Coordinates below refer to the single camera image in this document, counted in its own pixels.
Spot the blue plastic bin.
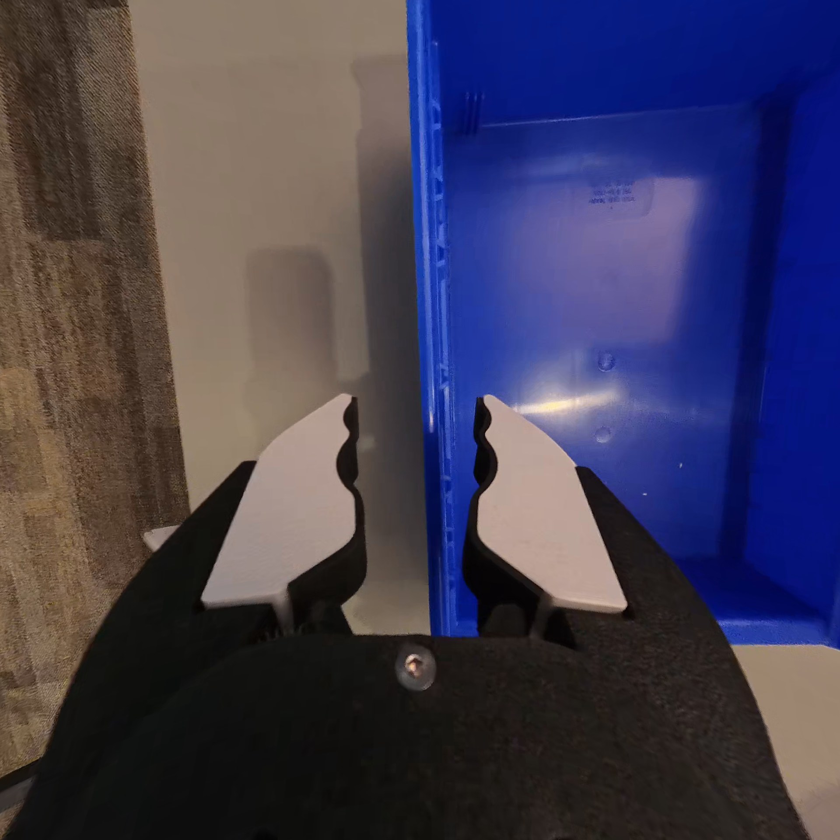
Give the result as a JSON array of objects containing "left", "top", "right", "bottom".
[{"left": 406, "top": 0, "right": 840, "bottom": 647}]

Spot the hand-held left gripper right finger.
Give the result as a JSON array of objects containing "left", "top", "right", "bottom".
[{"left": 462, "top": 395, "right": 627, "bottom": 641}]

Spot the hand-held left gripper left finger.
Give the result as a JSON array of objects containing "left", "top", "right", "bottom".
[{"left": 200, "top": 394, "right": 367, "bottom": 631}]

